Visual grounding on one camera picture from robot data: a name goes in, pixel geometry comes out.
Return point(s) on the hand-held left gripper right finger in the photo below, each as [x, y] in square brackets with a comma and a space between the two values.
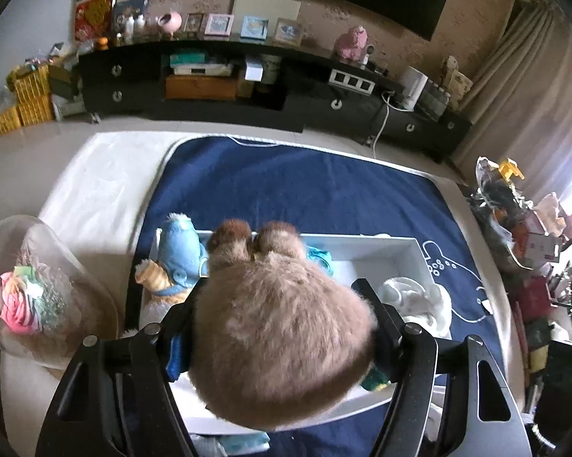
[385, 328]

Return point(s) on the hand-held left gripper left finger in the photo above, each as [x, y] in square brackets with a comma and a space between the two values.
[176, 357]

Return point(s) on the white storage box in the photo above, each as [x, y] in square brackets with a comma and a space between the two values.
[362, 252]

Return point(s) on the brown plush toy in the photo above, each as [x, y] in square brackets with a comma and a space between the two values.
[276, 333]

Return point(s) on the white fluffy garment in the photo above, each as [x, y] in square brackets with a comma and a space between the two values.
[419, 304]

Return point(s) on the yellow green crochet cloth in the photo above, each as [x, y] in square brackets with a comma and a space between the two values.
[374, 381]

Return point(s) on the turquoise cloth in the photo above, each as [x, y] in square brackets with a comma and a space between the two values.
[320, 259]

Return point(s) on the white plush toy blue overalls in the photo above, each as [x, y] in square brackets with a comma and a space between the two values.
[179, 257]

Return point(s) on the pale blue knitted cloth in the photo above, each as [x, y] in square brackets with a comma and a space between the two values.
[238, 443]

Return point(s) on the glass dome with flowers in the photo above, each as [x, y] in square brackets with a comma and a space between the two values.
[38, 295]

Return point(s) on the navy printed blanket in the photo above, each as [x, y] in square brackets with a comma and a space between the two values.
[290, 185]

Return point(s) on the black electronic device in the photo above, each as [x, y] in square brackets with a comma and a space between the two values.
[564, 385]

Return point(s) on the yellow plastic toy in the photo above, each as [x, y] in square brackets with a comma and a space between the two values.
[509, 169]

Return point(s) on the white tower appliance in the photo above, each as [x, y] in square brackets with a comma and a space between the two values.
[414, 88]

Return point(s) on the white triple socket panel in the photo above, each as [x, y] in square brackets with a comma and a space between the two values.
[352, 81]

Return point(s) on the black television cabinet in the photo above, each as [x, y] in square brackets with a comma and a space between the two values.
[309, 90]

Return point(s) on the wooden cutout toy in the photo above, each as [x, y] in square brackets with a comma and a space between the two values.
[457, 76]

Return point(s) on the brown wooden box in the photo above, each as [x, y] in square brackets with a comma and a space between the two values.
[202, 88]

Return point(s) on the beige curtain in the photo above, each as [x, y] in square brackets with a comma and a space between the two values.
[519, 81]

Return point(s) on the yellow plastic crate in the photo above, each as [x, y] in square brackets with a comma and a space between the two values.
[5, 120]
[29, 84]
[36, 110]

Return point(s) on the dark jar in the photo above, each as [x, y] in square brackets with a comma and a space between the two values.
[270, 69]

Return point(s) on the pink plush toy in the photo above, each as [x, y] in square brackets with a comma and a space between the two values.
[352, 43]

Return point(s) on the small white box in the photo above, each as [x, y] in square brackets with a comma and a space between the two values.
[253, 70]

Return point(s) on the teal flat boxes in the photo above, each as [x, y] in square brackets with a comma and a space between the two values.
[200, 64]

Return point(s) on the blank white canvas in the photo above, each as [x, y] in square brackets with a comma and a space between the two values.
[267, 7]

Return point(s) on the blue printed box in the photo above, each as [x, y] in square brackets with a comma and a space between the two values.
[131, 14]

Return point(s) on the red printed gift bag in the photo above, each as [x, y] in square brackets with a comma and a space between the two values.
[93, 19]

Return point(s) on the silver picture frame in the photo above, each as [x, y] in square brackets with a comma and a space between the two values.
[287, 32]

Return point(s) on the blue picture frame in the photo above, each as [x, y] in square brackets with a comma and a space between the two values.
[255, 27]

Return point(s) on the small dark picture frame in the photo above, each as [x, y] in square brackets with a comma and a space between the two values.
[194, 24]

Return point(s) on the pink picture frame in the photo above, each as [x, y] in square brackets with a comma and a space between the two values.
[219, 24]

